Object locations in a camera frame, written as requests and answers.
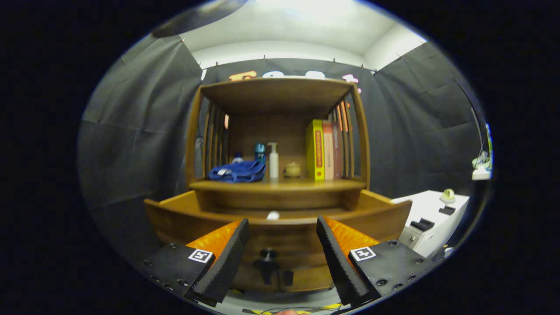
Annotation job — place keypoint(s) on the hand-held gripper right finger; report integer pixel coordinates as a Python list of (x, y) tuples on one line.
[(339, 267)]

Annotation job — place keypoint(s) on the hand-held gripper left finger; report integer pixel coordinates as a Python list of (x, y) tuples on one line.
[(227, 267)]

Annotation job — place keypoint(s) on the black drawer knob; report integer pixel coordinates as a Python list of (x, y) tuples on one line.
[(267, 253)]

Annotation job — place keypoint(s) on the wooden drawer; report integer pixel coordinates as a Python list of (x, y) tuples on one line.
[(284, 238)]

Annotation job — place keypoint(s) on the white squeeze tube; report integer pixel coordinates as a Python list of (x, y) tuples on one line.
[(273, 215)]

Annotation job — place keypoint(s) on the wooden cabinet door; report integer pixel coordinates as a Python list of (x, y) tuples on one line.
[(310, 278), (245, 280)]

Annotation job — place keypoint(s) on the wooden countertop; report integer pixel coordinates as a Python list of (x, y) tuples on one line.
[(306, 183)]

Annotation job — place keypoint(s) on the white side cabinet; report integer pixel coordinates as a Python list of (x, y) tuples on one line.
[(431, 210)]

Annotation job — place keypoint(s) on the wooden cabinet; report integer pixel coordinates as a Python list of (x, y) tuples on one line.
[(275, 96)]

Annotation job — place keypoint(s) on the small black block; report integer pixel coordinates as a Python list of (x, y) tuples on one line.
[(422, 224), (447, 210)]

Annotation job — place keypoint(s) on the blue folded towel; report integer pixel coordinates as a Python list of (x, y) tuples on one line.
[(238, 171)]

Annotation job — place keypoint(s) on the beige lidded tea bowl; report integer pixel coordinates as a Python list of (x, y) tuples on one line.
[(292, 169)]

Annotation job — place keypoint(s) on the small white blue-capped bottle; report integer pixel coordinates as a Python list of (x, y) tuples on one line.
[(238, 159)]

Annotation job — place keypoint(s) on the white pump bottle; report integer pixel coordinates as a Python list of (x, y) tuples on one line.
[(274, 164)]

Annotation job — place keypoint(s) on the brown book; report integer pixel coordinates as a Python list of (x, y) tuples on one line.
[(337, 151)]

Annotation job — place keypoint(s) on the beige book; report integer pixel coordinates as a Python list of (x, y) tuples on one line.
[(328, 151)]

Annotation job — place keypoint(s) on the yellow book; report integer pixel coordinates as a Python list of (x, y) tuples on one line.
[(314, 151)]

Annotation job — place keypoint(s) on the blue glass bottle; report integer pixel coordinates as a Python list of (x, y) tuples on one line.
[(260, 152)]

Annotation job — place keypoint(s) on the pale yellow tape dispenser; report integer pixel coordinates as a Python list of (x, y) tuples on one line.
[(447, 197)]

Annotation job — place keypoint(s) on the white power strip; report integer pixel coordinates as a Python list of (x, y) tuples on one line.
[(481, 174)]

